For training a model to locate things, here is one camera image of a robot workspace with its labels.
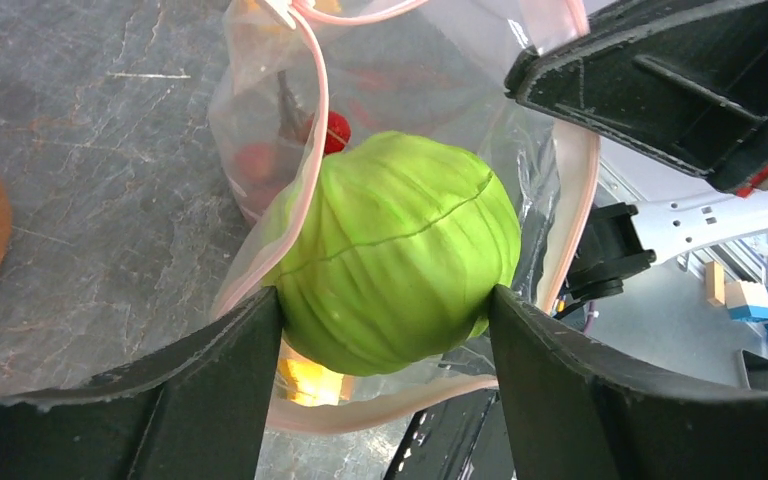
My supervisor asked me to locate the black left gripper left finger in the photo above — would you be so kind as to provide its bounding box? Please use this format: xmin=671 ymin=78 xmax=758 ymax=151
xmin=0 ymin=288 xmax=283 ymax=479

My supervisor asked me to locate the clear zip top bag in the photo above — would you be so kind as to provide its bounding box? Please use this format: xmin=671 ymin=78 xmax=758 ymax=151
xmin=208 ymin=1 xmax=599 ymax=435

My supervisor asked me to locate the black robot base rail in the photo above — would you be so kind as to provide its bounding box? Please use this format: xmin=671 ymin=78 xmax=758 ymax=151
xmin=383 ymin=390 xmax=516 ymax=480

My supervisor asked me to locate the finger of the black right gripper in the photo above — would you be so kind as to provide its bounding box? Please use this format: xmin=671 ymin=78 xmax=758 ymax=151
xmin=505 ymin=1 xmax=768 ymax=194

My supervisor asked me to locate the green toy cabbage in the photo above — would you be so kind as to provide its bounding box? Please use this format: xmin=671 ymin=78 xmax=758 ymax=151
xmin=266 ymin=131 xmax=521 ymax=376

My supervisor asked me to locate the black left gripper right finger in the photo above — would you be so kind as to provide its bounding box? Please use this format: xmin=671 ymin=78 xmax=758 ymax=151
xmin=489 ymin=285 xmax=768 ymax=479

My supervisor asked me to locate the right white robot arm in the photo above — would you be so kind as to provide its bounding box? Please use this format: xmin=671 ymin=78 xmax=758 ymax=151
xmin=505 ymin=1 xmax=768 ymax=264

